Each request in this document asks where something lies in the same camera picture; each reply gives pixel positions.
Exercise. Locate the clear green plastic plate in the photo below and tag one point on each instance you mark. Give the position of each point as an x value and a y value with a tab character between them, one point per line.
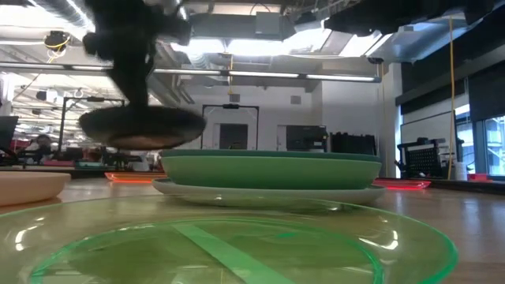
236	256

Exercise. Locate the white plastic plate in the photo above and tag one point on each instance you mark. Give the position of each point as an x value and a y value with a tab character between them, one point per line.
268	196

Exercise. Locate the black background station frame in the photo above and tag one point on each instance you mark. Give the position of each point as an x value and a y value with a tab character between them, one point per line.
62	126
230	106

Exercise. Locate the dark green plastic plate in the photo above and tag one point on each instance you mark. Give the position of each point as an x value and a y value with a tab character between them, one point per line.
142	126

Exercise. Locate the black background robot arm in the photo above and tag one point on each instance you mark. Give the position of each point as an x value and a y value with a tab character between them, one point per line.
118	159

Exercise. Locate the long ceiling tube light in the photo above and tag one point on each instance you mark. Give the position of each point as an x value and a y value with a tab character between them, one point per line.
260	74

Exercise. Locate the black ceiling camera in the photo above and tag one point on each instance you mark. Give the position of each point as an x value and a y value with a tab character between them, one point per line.
375	60

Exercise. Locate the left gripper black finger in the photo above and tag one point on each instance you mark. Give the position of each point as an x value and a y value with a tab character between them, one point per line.
134	83

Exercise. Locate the white cylinder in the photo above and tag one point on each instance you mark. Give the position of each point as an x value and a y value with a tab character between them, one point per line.
461	170

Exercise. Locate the light green plastic plate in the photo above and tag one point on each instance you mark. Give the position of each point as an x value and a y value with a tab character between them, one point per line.
272	173

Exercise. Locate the red bin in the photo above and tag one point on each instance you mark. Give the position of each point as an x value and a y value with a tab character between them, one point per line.
481	177

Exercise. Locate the dark monitor screen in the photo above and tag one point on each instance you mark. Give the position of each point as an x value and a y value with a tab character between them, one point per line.
8	132

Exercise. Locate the beige pink plastic plate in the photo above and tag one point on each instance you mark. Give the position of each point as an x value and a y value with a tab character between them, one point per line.
27	189

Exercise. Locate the clear red plastic plate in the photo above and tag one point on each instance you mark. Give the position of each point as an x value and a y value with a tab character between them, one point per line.
134	177
402	184

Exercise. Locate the dark shelf rack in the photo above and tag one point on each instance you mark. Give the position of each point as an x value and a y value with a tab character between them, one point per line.
305	138

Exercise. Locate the black cabinet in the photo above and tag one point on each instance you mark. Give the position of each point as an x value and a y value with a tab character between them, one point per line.
353	144

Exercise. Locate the person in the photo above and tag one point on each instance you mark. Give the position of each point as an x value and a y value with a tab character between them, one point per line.
41	144

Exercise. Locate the black utility cart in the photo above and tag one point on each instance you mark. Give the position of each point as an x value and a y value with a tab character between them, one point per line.
424	159

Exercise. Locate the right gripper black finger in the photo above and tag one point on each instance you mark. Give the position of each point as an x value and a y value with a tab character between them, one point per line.
343	23

